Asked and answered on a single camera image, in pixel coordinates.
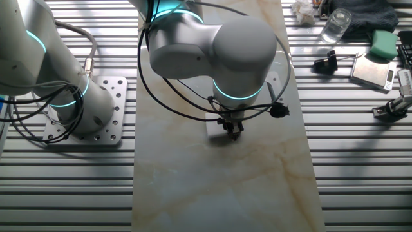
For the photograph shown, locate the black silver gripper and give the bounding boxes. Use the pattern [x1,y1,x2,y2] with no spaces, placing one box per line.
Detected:
[220,108,245,142]

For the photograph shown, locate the white sponge block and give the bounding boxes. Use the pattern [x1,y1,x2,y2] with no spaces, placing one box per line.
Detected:
[205,111,233,138]

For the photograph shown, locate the green sponge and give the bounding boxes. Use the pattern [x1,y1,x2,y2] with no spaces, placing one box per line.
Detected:
[369,29,400,61]

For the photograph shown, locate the marble pattern slab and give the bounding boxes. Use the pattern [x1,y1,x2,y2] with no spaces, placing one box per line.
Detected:
[131,0,326,232]

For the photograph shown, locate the black knob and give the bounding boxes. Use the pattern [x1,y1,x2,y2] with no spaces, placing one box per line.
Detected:
[314,50,339,75]

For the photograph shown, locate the crumpled white tissue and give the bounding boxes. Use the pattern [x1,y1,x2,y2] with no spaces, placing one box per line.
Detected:
[290,0,316,26]

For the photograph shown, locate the clear glass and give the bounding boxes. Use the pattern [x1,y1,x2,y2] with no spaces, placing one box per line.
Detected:
[320,8,353,45]

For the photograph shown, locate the silver digital scale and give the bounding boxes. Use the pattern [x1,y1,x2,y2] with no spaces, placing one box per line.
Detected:
[350,53,398,94]

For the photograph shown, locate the dark towel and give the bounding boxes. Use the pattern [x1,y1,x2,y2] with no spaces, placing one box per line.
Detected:
[330,0,400,41]

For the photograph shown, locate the black keyboard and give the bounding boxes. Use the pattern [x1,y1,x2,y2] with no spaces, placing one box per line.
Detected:
[397,30,412,70]

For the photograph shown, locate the wrist camera on grey bracket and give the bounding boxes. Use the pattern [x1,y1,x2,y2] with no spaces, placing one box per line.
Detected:
[265,72,290,119]

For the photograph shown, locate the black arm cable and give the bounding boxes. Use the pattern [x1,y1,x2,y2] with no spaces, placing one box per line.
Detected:
[136,0,281,122]

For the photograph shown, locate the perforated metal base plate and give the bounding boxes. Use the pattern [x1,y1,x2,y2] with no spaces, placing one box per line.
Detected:
[43,75,129,146]

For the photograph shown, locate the black base cable bundle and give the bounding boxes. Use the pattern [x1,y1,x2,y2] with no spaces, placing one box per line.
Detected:
[0,82,85,144]

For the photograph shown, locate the black camera stand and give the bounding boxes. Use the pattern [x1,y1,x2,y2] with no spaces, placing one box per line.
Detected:
[372,95,412,123]

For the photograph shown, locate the grey cable with metal connector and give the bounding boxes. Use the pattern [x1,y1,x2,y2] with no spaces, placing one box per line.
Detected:
[54,19,98,79]

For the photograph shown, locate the silver ribbed camera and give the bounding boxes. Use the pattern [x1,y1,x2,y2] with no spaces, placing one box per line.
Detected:
[397,68,412,97]

